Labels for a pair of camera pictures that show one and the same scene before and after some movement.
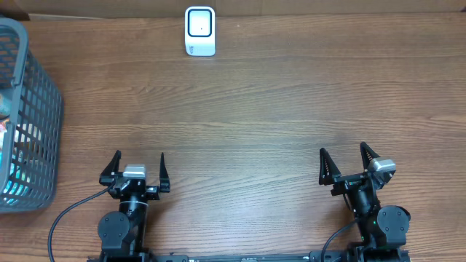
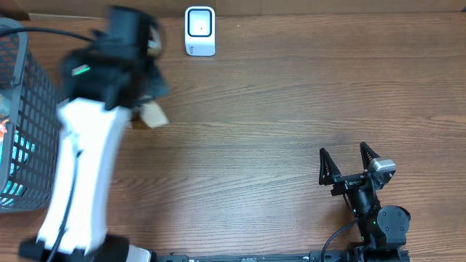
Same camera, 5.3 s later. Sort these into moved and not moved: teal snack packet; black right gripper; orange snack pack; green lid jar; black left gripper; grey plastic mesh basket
Moved: black left gripper; teal snack packet
Not moved: grey plastic mesh basket; black right gripper; green lid jar; orange snack pack
